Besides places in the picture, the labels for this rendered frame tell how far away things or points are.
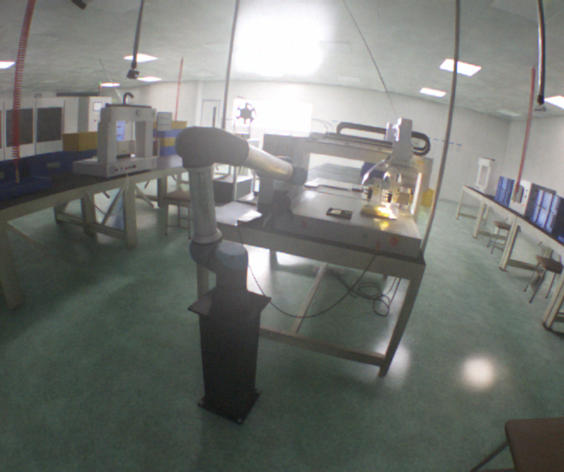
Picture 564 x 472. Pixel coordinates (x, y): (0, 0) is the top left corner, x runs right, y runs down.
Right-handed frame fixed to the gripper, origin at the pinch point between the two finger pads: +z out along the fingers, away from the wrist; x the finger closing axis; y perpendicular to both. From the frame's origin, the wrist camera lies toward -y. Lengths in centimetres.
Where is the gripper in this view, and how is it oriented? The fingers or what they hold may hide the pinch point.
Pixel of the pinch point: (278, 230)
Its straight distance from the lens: 145.7
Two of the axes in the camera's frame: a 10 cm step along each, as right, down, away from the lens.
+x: 9.3, 2.1, -3.1
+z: -1.0, 9.3, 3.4
